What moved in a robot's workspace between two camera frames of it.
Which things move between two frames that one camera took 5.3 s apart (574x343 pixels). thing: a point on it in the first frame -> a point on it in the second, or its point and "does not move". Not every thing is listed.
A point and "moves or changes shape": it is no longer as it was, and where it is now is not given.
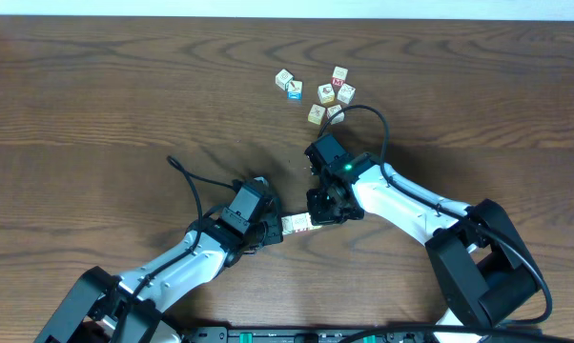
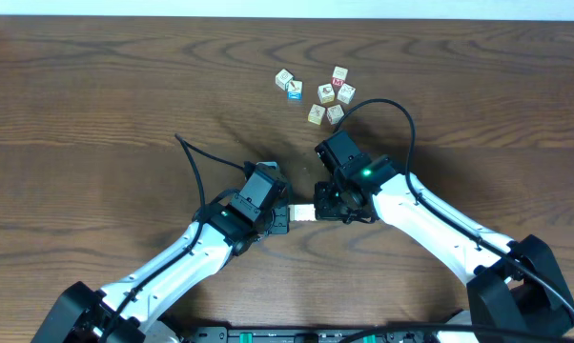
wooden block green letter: [287, 225] moves or changes shape
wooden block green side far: [282, 78] does not move
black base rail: [491, 334] does not move
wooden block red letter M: [339, 76] does not move
